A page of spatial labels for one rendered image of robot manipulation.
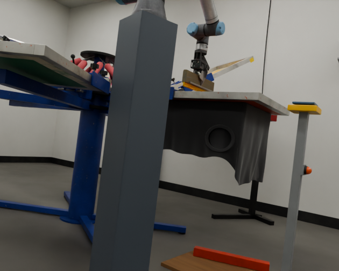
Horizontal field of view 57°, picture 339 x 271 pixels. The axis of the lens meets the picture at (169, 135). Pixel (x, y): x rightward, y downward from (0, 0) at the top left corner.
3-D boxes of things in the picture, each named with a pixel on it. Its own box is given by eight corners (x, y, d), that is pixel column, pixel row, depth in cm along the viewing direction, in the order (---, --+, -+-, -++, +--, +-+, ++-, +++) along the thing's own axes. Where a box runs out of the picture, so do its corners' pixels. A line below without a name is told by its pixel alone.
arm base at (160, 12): (143, 11, 122) (146, -14, 122) (124, 20, 134) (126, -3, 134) (173, 23, 131) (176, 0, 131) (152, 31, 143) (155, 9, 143)
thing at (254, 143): (264, 183, 194) (272, 114, 195) (235, 187, 157) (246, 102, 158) (259, 182, 196) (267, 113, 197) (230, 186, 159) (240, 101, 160)
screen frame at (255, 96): (289, 115, 195) (289, 109, 196) (258, 100, 147) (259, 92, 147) (182, 109, 240) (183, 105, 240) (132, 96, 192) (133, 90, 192)
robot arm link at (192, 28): (202, 19, 182) (211, 26, 191) (185, 21, 188) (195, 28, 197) (200, 33, 181) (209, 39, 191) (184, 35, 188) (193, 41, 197)
